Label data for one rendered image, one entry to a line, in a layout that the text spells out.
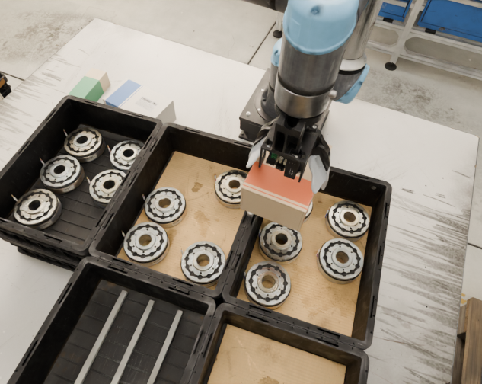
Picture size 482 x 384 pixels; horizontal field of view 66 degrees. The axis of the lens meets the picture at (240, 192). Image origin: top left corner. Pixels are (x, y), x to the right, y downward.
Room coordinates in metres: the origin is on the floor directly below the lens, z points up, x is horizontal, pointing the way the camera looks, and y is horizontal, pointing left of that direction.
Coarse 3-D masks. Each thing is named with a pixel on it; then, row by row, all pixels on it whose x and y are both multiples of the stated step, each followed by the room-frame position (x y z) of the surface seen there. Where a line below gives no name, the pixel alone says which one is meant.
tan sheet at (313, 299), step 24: (312, 216) 0.46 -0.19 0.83; (312, 240) 0.39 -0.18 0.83; (360, 240) 0.40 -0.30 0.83; (288, 264) 0.33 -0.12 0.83; (312, 264) 0.33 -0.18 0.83; (240, 288) 0.26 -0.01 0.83; (312, 288) 0.27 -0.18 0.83; (336, 288) 0.27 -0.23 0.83; (288, 312) 0.21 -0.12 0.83; (312, 312) 0.22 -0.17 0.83; (336, 312) 0.22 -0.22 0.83
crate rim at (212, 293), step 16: (176, 128) 0.65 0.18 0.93; (192, 128) 0.65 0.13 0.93; (240, 144) 0.61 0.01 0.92; (144, 160) 0.54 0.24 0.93; (128, 192) 0.45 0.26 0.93; (112, 208) 0.40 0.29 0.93; (240, 224) 0.38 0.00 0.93; (96, 240) 0.32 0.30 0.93; (240, 240) 0.34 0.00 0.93; (96, 256) 0.29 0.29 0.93; (112, 256) 0.29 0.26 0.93; (144, 272) 0.26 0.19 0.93; (160, 272) 0.26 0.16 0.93; (224, 272) 0.26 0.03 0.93; (192, 288) 0.23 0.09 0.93; (208, 288) 0.23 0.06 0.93
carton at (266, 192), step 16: (256, 160) 0.41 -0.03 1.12; (256, 176) 0.38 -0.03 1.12; (272, 176) 0.38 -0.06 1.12; (304, 176) 0.38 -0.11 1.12; (256, 192) 0.34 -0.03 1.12; (272, 192) 0.34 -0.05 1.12; (288, 192) 0.35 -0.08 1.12; (304, 192) 0.35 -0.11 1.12; (240, 208) 0.35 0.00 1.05; (256, 208) 0.34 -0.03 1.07; (272, 208) 0.33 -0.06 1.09; (288, 208) 0.32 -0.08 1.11; (304, 208) 0.31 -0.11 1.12; (288, 224) 0.32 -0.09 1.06
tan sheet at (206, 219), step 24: (168, 168) 0.59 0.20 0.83; (192, 168) 0.59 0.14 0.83; (216, 168) 0.60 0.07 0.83; (192, 192) 0.52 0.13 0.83; (144, 216) 0.44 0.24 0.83; (192, 216) 0.44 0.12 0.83; (216, 216) 0.45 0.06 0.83; (240, 216) 0.45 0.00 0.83; (192, 240) 0.38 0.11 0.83; (216, 240) 0.38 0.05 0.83; (168, 264) 0.31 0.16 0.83
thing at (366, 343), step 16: (352, 176) 0.52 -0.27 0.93; (368, 176) 0.52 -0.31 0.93; (384, 208) 0.43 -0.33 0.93; (384, 224) 0.39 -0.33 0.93; (384, 240) 0.35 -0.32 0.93; (240, 256) 0.31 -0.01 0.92; (224, 288) 0.23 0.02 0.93; (240, 304) 0.20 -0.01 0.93; (288, 320) 0.17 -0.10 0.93; (368, 320) 0.18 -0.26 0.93; (336, 336) 0.15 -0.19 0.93; (368, 336) 0.15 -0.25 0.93
